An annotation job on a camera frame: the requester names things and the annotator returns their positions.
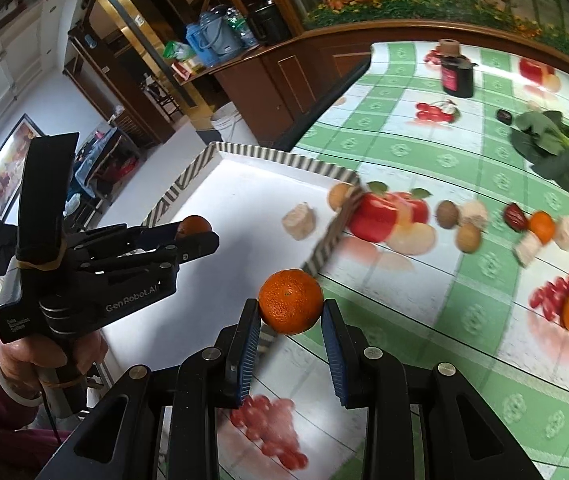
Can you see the black bin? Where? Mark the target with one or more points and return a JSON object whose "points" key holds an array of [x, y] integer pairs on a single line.
{"points": [[267, 22]]}

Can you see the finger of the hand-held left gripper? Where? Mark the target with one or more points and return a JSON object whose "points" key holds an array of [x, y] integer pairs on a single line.
{"points": [[134, 234], [197, 247]]}

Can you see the green plastic bag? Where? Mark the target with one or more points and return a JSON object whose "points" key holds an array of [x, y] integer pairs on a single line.
{"points": [[177, 50]]}

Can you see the white tray with striped rim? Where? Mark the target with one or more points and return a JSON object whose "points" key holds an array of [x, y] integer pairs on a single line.
{"points": [[244, 195]]}

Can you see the plastic bottles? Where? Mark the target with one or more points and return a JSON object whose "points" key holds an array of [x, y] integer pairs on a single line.
{"points": [[245, 30]]}

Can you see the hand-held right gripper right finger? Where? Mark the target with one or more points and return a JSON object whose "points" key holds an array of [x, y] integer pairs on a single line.
{"points": [[338, 360]]}

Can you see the beige yam piece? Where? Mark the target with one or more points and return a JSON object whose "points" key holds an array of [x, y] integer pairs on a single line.
{"points": [[567, 232], [475, 211], [300, 221], [526, 251]]}

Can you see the small mandarin orange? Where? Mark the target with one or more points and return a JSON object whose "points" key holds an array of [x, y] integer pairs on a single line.
{"points": [[194, 224]]}

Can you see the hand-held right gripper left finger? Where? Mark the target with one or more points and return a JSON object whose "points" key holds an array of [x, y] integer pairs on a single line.
{"points": [[244, 360]]}

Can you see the black jar with red label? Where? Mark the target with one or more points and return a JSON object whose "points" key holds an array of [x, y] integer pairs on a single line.
{"points": [[456, 79]]}

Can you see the round brown longan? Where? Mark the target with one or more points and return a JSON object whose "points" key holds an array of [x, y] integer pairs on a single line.
{"points": [[468, 236], [339, 196]]}

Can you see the white bucket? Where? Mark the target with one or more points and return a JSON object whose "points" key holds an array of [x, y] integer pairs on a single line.
{"points": [[225, 120]]}

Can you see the wooden counter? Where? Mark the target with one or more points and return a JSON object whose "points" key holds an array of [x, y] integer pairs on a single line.
{"points": [[284, 75]]}

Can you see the brown kiwi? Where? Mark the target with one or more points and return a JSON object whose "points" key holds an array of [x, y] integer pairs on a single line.
{"points": [[447, 213]]}

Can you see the person's left hand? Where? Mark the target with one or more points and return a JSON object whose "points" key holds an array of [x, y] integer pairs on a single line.
{"points": [[14, 362]]}

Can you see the green checked tablecloth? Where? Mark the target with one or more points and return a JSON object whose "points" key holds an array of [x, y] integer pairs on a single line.
{"points": [[414, 160]]}

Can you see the table with blue cloth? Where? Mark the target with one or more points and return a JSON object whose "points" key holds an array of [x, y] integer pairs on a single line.
{"points": [[97, 160]]}

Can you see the dark plum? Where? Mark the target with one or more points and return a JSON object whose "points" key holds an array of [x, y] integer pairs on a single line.
{"points": [[504, 116]]}

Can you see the brown tape roll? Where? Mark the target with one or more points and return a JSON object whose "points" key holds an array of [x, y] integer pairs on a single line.
{"points": [[449, 48]]}

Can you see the green bok choy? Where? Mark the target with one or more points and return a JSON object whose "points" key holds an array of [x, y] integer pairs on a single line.
{"points": [[546, 147]]}

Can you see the framed picture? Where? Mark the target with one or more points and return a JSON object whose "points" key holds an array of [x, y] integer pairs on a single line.
{"points": [[7, 160]]}

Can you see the red date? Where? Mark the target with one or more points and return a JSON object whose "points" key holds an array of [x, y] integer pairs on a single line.
{"points": [[513, 216]]}

